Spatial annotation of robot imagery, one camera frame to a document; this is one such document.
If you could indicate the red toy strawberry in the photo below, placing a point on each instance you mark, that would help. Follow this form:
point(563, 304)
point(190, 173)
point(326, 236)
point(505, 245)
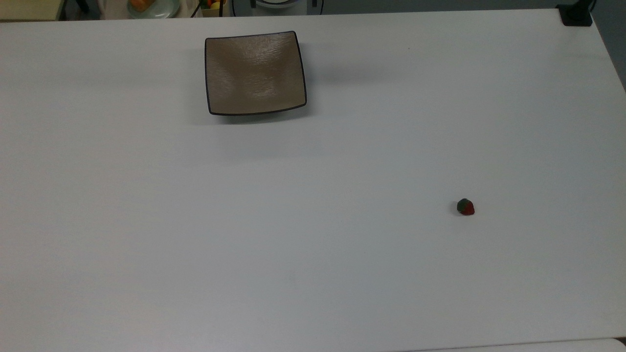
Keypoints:
point(467, 209)

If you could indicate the square brown ceramic plate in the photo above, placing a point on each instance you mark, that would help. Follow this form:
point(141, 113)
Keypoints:
point(254, 73)

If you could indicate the pale green round plate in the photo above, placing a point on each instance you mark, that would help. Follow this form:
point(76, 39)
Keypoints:
point(166, 10)

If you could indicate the box of toy fruit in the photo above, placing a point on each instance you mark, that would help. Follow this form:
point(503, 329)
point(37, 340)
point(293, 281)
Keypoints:
point(212, 6)

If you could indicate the orange toy food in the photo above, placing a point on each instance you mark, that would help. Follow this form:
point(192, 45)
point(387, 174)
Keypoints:
point(142, 4)

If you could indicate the black table clamp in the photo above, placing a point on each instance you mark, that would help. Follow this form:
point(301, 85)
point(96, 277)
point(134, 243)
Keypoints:
point(576, 18)

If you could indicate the beige board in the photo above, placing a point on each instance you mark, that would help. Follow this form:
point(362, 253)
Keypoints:
point(29, 9)

